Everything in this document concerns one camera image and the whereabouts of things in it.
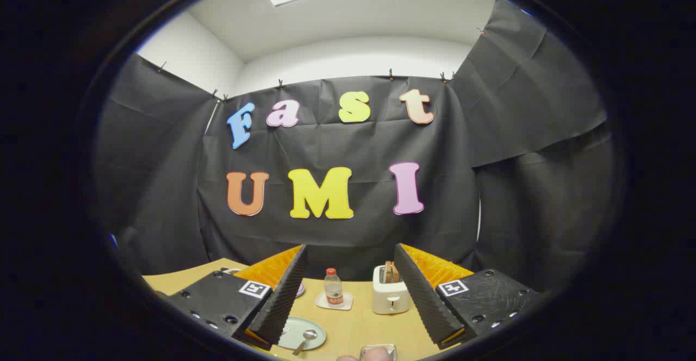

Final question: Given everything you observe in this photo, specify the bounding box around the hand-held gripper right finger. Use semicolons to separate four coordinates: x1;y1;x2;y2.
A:
394;243;542;350

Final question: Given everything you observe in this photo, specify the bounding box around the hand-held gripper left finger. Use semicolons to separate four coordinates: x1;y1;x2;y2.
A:
155;244;309;351

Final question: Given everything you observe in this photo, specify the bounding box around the metal spoon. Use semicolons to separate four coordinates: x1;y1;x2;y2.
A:
292;328;319;357

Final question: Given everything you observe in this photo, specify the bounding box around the white toaster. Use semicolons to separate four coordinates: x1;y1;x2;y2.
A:
372;264;411;315

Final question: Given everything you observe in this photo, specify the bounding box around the pale green plate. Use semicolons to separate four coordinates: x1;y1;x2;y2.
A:
276;316;327;351

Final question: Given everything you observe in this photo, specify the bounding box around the clear water bottle red cap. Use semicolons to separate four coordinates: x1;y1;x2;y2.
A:
324;267;344;306

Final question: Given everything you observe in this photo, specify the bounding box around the white square coaster tray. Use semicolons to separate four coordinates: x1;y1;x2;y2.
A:
315;291;354;311

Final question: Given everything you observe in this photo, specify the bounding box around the metal perforated basket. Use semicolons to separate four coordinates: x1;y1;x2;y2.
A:
359;343;398;361

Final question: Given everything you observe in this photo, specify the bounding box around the black backdrop cloth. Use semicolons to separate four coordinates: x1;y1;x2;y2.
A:
92;0;618;292

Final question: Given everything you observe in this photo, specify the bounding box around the row of black cloth clips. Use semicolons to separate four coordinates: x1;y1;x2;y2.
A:
155;27;487;103

